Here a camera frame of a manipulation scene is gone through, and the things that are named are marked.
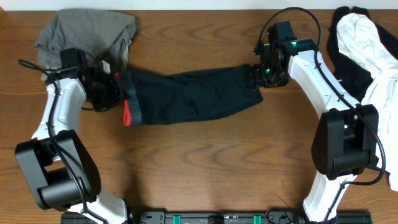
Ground small black looped cable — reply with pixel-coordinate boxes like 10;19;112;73
266;207;296;224

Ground folded grey-brown trousers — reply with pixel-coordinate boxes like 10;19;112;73
34;9;137;72

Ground black and white shirt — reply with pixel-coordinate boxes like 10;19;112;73
327;6;397;190

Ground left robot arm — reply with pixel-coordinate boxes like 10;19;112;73
15;67;129;223

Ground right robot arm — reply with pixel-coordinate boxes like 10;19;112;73
248;37;380;223

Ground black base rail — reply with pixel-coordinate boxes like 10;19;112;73
60;210;373;224

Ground black leggings with red waistband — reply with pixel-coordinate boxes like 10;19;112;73
119;64;263;126

